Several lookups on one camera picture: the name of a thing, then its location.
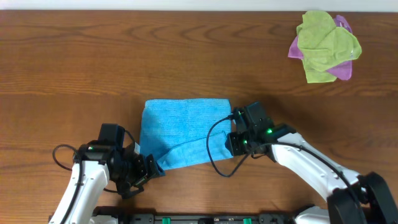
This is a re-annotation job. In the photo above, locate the blue microfiber cloth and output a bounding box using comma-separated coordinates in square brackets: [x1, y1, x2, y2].
[139, 98, 232, 170]

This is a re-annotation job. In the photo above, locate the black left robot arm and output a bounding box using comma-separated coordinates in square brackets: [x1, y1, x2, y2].
[49, 123, 165, 224]

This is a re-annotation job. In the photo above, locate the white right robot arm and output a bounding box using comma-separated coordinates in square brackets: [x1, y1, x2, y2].
[226, 102, 397, 223]

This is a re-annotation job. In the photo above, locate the purple microfiber cloth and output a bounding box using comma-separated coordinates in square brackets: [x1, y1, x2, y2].
[288, 15, 353, 83]

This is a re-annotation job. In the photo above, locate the green microfiber cloth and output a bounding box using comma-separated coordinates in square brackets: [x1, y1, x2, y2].
[296, 11, 362, 76]

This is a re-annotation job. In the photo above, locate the black mounting rail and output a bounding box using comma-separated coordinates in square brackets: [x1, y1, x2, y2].
[91, 205, 330, 224]

